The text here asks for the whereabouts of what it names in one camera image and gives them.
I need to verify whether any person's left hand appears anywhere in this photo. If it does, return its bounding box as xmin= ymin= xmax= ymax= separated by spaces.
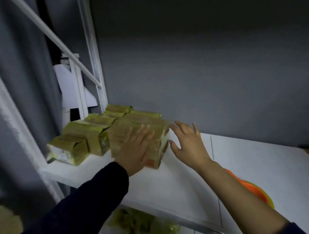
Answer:
xmin=114 ymin=124 xmax=155 ymax=177

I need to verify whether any person's right hand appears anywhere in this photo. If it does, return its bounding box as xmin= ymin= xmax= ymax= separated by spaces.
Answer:
xmin=168 ymin=121 xmax=213 ymax=172

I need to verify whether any tan box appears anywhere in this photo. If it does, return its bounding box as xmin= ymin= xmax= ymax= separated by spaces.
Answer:
xmin=107 ymin=118 xmax=170 ymax=170

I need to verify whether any person's right forearm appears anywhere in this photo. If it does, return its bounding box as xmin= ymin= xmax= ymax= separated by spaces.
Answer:
xmin=197 ymin=160 xmax=309 ymax=234

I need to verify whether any person's left forearm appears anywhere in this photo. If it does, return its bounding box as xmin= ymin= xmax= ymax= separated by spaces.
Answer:
xmin=23 ymin=162 xmax=130 ymax=234

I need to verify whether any pile of yellow-green packets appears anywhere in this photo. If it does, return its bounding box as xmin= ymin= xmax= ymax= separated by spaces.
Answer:
xmin=46 ymin=104 xmax=162 ymax=167

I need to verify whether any white shelf board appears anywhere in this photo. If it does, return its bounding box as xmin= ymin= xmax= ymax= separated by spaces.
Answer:
xmin=40 ymin=132 xmax=309 ymax=234

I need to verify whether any clear bag of green packets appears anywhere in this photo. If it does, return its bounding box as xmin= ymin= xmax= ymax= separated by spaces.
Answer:
xmin=107 ymin=207 xmax=181 ymax=234

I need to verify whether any white paper sheet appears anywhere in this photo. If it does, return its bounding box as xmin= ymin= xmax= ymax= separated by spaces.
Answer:
xmin=53 ymin=64 xmax=98 ymax=109

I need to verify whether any orange plastic bowl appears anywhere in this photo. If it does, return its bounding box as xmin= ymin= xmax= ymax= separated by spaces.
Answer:
xmin=224 ymin=168 xmax=276 ymax=210

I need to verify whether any grey curtain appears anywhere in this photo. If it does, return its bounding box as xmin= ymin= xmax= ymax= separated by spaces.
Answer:
xmin=0 ymin=0 xmax=71 ymax=234

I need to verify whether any tan round object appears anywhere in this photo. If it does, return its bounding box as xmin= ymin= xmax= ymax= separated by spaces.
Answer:
xmin=0 ymin=205 xmax=24 ymax=234

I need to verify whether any white metal rack frame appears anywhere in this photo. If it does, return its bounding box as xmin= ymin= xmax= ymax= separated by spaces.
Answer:
xmin=0 ymin=0 xmax=109 ymax=205

